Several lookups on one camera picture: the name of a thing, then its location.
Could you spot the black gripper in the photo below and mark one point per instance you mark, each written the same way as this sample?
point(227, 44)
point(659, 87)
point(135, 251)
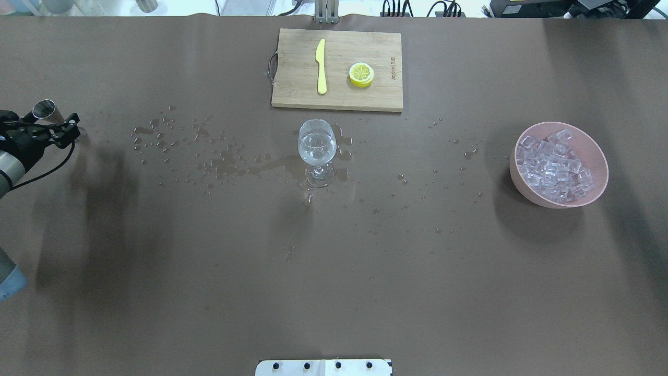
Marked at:
point(25, 143)

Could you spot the steel double jigger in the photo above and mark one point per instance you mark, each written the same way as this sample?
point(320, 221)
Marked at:
point(47, 106)

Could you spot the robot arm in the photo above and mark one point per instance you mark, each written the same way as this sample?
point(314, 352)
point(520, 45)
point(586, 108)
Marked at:
point(12, 170)

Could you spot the clear wine glass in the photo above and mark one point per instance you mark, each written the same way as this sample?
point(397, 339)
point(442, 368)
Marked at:
point(317, 146)

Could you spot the pile of ice cubes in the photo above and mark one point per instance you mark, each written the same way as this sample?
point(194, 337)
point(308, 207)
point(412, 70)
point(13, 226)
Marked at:
point(551, 167)

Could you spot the brown table mat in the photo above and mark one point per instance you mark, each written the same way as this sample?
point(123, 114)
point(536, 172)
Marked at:
point(183, 237)

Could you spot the wooden cutting board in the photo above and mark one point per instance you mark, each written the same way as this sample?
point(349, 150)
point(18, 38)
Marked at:
point(295, 79)

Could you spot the yellow plastic knife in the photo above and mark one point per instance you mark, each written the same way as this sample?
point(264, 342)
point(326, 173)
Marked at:
point(321, 75)

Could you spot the lemon slice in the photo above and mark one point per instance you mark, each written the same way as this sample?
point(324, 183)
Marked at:
point(361, 75)

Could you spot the pink bowl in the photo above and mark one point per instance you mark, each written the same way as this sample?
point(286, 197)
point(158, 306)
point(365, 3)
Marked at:
point(587, 150)

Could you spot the aluminium frame post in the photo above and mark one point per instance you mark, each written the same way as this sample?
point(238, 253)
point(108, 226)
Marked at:
point(326, 12)

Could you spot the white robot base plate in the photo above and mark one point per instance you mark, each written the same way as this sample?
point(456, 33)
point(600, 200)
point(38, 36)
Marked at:
point(325, 367)

